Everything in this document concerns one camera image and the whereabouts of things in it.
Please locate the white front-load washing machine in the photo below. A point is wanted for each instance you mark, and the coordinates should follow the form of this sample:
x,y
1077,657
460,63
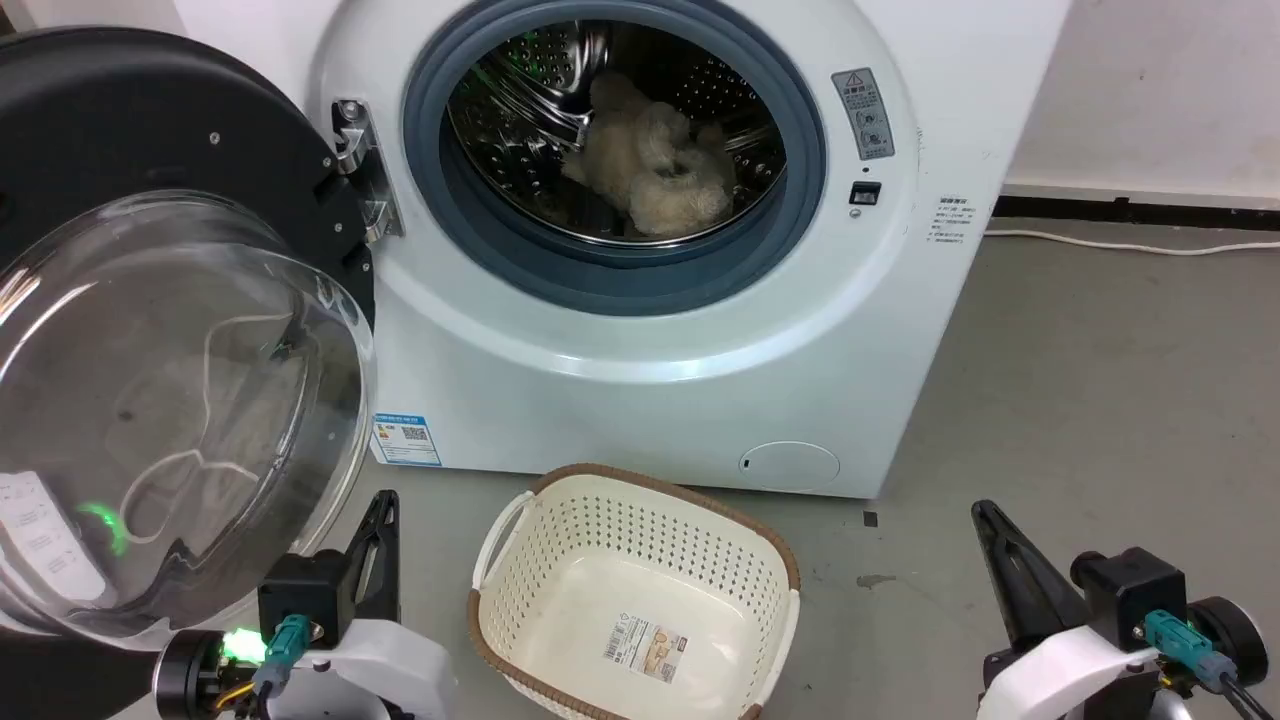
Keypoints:
x,y
620,400

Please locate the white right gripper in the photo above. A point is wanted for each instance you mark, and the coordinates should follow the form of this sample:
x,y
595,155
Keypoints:
x,y
1070,680

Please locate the black door latch socket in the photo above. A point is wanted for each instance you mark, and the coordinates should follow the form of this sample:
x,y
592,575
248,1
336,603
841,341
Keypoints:
x,y
865,192

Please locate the small printed text label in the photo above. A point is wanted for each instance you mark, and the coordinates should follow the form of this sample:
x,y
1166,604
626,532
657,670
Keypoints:
x,y
949,220

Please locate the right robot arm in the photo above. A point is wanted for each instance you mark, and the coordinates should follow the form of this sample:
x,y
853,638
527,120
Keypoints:
x,y
1235,640

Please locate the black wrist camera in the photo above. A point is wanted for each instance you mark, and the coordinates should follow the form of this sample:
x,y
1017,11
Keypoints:
x,y
1130,590
300,595

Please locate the paper product label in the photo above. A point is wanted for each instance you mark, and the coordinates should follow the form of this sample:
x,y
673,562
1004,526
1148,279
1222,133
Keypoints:
x,y
645,648

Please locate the round white filter cover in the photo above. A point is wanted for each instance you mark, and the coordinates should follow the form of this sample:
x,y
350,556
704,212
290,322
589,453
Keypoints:
x,y
790,466

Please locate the cream plush toy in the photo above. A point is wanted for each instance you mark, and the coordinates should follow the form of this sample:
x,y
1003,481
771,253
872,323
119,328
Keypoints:
x,y
660,170

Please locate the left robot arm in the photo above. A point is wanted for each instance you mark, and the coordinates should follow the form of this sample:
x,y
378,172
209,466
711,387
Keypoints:
x,y
185,675

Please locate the metal door hinge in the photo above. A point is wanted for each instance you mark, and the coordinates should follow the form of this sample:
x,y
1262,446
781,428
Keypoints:
x,y
365,170

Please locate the blue energy label sticker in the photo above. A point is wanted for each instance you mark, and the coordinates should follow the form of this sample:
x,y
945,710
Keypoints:
x,y
406,440

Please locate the grey warning sticker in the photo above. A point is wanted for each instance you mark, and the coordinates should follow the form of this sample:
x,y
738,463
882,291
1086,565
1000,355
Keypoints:
x,y
863,112

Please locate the perforated steel drum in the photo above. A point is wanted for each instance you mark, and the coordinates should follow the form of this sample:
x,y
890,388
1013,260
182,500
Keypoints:
x,y
520,110

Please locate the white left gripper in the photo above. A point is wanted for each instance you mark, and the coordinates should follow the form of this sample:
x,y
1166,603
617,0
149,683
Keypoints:
x,y
380,675

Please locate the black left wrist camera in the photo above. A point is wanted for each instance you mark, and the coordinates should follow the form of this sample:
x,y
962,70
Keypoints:
x,y
300,595

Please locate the cream perforated laundry basket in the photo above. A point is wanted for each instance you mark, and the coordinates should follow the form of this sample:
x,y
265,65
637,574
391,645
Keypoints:
x,y
560,620

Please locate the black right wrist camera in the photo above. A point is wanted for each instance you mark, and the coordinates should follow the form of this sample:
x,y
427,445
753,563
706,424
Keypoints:
x,y
1130,590

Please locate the black baseboard strip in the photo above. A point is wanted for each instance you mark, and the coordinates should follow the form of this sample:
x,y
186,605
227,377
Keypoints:
x,y
1150,213

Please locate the black round door with glass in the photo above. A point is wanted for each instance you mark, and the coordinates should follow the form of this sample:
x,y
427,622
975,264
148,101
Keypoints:
x,y
150,130

